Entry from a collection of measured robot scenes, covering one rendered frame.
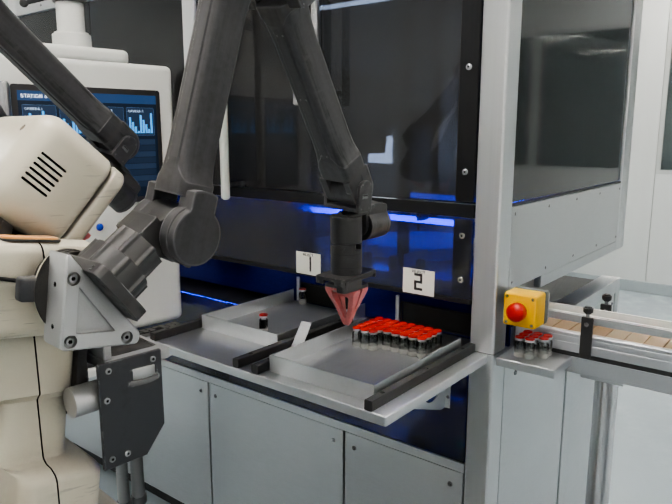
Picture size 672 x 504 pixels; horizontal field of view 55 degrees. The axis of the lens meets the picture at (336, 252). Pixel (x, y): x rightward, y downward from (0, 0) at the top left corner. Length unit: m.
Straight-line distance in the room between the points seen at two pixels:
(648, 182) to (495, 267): 4.66
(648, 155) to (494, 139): 4.66
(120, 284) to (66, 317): 0.07
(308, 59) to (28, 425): 0.66
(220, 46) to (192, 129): 0.11
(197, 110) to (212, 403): 1.42
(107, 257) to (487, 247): 0.86
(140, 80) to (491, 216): 1.04
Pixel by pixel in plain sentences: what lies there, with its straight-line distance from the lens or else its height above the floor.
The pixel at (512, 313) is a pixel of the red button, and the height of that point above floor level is 1.00.
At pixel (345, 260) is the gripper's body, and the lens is 1.13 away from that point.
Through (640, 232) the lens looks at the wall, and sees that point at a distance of 6.08.
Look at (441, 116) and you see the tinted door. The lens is 1.47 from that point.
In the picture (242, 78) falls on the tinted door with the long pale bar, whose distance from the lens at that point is 1.86.
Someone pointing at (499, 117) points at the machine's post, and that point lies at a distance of 1.39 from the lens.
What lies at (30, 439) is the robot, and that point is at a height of 0.94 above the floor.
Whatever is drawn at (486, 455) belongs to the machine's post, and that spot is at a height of 0.64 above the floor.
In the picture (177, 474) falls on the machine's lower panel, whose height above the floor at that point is 0.19.
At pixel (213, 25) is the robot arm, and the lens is 0.88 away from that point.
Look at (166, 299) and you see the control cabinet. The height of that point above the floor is 0.87.
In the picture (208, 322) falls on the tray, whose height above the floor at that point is 0.90.
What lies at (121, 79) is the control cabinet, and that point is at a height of 1.50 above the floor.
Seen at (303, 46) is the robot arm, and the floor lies 1.49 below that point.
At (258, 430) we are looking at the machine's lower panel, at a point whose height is 0.48.
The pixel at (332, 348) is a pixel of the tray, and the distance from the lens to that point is 1.47.
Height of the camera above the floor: 1.37
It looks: 11 degrees down
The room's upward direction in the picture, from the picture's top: straight up
